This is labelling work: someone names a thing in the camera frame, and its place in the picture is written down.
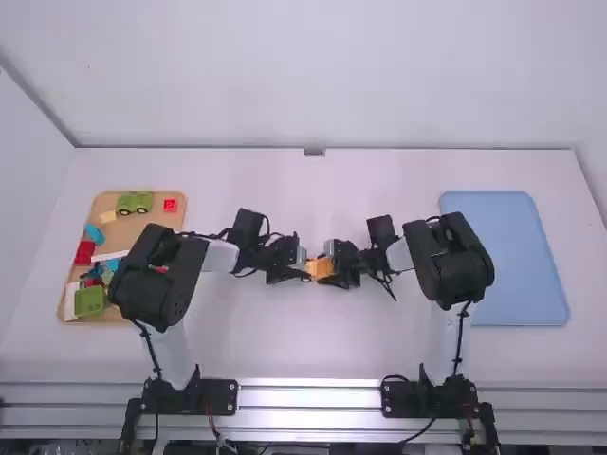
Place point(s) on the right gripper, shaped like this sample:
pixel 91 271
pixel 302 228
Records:
pixel 346 267

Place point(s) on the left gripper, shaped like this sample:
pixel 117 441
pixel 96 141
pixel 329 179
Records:
pixel 282 263

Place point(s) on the yellow toy car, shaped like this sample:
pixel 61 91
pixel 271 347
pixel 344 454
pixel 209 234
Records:
pixel 322 269

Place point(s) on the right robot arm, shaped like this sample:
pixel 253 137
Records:
pixel 450 265

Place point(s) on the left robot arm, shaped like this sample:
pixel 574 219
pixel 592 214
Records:
pixel 152 279

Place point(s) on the small red toy brick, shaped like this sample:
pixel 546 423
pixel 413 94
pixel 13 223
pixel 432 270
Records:
pixel 170 205

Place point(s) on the silver rails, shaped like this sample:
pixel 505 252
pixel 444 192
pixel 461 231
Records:
pixel 308 403

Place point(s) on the tan tray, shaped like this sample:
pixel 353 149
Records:
pixel 147 223

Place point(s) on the blue mat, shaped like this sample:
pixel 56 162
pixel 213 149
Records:
pixel 502 258

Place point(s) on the green toy car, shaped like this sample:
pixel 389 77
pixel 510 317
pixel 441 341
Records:
pixel 134 204

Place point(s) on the white toy brick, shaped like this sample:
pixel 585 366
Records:
pixel 109 256

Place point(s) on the pale yellow toy brick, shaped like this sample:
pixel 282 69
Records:
pixel 108 216

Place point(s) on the pile of toy bricks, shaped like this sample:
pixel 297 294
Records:
pixel 102 275

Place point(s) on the teal toy brick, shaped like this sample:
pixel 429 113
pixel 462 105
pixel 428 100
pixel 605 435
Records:
pixel 95 234

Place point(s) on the green toy brick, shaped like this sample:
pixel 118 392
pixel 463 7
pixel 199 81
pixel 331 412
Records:
pixel 90 301

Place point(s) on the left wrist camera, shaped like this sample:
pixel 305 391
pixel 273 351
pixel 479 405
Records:
pixel 300 257

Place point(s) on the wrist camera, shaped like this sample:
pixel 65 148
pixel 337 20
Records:
pixel 328 250
pixel 300 257

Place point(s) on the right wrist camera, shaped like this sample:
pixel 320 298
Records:
pixel 328 250

